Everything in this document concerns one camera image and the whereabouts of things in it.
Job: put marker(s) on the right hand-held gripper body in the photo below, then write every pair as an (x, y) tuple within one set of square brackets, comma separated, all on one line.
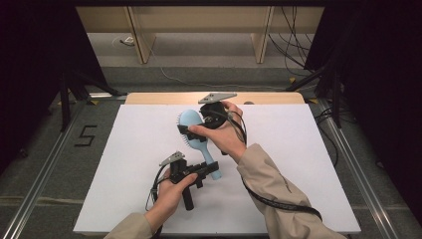
[(214, 114)]

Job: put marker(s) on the aluminium floor rail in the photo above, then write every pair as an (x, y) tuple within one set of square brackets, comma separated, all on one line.
[(365, 186), (33, 195)]

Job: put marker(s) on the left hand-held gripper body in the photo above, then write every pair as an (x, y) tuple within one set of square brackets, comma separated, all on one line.
[(180, 169)]

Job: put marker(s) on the person's left hand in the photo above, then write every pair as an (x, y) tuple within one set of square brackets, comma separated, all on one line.
[(167, 199)]

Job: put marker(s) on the black metal stand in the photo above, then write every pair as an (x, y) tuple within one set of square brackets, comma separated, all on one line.
[(336, 99), (64, 99)]

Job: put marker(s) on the wooden table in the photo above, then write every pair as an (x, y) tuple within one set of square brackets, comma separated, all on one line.
[(159, 98)]

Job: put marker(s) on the white board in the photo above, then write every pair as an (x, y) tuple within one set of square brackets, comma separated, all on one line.
[(132, 149)]

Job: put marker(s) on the person's right hand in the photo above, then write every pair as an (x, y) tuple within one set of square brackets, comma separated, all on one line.
[(225, 139)]

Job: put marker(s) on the light wooden bench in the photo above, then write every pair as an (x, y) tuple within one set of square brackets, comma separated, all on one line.
[(199, 20)]

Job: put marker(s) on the light blue hairbrush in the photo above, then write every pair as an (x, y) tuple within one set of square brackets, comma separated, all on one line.
[(192, 119)]

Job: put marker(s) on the black curtain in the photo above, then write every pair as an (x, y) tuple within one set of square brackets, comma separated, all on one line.
[(33, 66), (381, 83)]

